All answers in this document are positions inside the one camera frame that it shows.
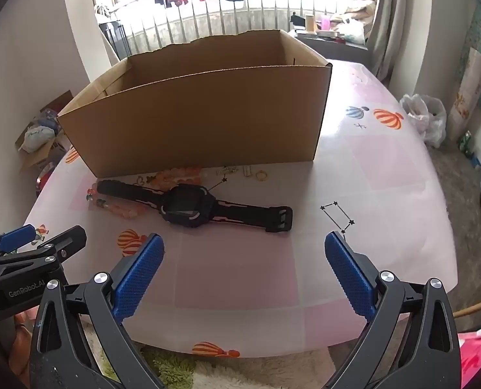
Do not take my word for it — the green shaggy rug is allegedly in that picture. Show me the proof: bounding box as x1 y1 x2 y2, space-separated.
82 324 338 389

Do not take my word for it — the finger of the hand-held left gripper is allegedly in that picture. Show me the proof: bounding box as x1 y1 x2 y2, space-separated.
0 224 37 258
36 226 88 262

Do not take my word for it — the multicolour bead bracelet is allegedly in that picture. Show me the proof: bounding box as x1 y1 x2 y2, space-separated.
86 186 154 220

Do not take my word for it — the grey curtain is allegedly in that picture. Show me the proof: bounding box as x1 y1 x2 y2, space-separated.
366 0 413 79

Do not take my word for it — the pink balloon print tablecloth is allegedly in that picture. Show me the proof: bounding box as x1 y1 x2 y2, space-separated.
24 59 457 359

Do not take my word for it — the black rack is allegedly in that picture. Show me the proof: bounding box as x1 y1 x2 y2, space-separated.
98 20 128 61

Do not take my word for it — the balcony railing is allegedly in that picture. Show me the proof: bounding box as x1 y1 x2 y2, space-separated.
98 0 371 59

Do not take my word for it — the low grey cabinet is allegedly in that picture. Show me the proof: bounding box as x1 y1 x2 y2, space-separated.
293 28 371 63

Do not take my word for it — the wooden chair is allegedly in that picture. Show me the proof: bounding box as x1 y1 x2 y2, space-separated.
453 279 481 320

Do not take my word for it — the rolled printed poster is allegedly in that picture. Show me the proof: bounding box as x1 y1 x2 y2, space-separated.
447 46 481 142

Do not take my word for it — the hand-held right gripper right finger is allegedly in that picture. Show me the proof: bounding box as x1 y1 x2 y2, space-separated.
323 231 462 389

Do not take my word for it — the large brown cardboard box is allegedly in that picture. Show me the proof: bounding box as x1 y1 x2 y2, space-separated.
57 29 333 178

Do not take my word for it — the pink bag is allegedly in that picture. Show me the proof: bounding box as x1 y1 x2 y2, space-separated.
457 326 481 389

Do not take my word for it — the black smart watch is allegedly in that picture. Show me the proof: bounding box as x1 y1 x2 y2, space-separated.
97 179 293 233

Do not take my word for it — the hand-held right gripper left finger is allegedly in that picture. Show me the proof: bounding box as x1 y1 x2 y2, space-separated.
30 233 166 389

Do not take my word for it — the white plastic bag in box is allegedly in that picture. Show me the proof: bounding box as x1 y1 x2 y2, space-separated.
22 127 55 154

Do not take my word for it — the pile of bedding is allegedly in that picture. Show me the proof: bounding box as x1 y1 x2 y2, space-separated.
331 0 379 45

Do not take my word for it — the open cardboard box of clutter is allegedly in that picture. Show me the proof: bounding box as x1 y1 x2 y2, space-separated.
15 90 74 171

